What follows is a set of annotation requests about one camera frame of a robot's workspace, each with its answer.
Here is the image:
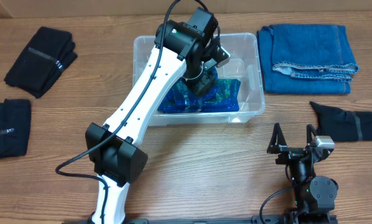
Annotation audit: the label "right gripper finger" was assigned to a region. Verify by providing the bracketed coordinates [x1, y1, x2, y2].
[306, 124, 317, 144]
[267, 123, 287, 154]

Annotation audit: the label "blue green sequin garment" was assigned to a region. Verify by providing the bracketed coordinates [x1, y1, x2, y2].
[157, 68, 241, 114]

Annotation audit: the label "black garment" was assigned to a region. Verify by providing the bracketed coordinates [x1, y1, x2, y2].
[310, 101, 372, 142]
[0, 99, 31, 159]
[4, 27, 77, 98]

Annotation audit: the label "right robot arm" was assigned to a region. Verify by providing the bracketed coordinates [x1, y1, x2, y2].
[259, 123, 338, 224]

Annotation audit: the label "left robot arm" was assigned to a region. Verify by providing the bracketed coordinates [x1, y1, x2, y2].
[85, 7, 218, 223]

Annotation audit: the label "clear plastic storage bin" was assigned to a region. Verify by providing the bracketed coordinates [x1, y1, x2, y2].
[149, 32, 265, 126]

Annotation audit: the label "folded blue denim jeans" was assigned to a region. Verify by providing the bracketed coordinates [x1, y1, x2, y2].
[257, 24, 360, 95]

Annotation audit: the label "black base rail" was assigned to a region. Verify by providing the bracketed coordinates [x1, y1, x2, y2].
[61, 214, 339, 224]

